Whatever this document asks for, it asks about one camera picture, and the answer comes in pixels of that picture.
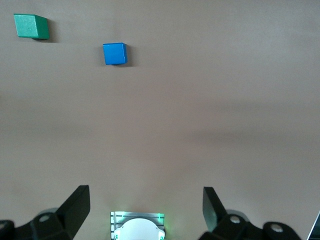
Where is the brown table cover sheet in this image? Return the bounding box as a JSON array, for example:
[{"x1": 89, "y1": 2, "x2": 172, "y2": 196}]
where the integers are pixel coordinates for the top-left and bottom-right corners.
[{"x1": 0, "y1": 0, "x2": 320, "y2": 240}]

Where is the blue wooden block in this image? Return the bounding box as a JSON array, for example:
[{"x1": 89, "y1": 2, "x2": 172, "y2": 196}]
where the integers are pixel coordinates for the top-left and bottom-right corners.
[{"x1": 102, "y1": 42, "x2": 128, "y2": 66}]

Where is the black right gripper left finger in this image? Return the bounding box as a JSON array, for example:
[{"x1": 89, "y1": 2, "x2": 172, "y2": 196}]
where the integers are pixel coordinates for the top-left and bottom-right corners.
[{"x1": 0, "y1": 184, "x2": 91, "y2": 240}]

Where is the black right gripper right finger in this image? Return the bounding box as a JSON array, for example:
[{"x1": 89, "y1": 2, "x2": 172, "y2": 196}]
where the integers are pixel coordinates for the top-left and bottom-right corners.
[{"x1": 197, "y1": 186, "x2": 301, "y2": 240}]

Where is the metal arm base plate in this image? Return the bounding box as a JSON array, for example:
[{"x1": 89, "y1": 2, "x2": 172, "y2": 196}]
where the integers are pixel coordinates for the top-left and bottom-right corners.
[{"x1": 110, "y1": 211, "x2": 166, "y2": 240}]

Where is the green wooden block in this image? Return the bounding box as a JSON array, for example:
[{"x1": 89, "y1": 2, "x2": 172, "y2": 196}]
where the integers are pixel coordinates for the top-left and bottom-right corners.
[{"x1": 13, "y1": 13, "x2": 49, "y2": 40}]

